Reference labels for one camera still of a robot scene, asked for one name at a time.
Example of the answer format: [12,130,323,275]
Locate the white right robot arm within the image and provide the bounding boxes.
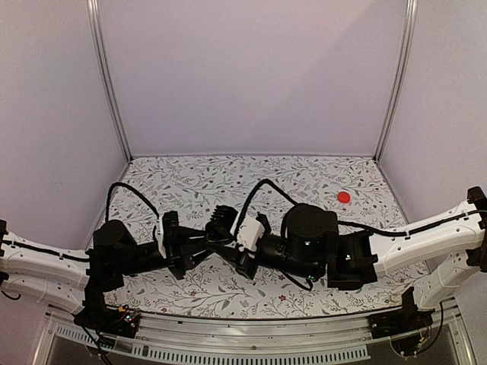
[214,186,486,332]

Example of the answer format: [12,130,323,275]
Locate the black earbud charging case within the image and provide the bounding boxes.
[205,224,234,246]

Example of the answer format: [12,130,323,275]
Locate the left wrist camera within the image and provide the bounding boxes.
[155,216,167,259]

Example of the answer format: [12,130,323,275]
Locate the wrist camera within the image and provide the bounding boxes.
[206,205,271,250]
[155,216,167,259]

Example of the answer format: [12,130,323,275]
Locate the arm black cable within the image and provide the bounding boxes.
[104,182,163,225]
[234,178,300,236]

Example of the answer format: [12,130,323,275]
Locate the aluminium frame post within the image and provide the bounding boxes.
[86,0,133,162]
[373,0,418,165]

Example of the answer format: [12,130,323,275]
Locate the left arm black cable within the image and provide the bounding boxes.
[104,182,163,225]

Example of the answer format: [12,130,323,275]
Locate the left aluminium frame post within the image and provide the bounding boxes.
[86,0,133,162]

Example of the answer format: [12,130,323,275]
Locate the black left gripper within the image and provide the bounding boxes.
[117,227,218,281]

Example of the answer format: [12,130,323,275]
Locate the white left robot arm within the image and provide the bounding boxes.
[1,220,213,330]

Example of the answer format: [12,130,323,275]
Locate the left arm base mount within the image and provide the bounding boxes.
[74,293,140,338]

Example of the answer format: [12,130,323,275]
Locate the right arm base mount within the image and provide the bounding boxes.
[367,287,434,339]

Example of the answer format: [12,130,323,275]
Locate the floral patterned table mat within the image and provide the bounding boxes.
[105,156,429,319]

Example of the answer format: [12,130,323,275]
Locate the red round charging case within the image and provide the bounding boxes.
[337,192,351,204]

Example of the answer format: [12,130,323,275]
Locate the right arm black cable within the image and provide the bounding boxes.
[234,178,300,236]

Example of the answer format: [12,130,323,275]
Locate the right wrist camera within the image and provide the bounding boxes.
[206,205,271,250]

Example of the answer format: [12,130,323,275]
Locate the right aluminium frame post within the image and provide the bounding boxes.
[373,0,418,165]

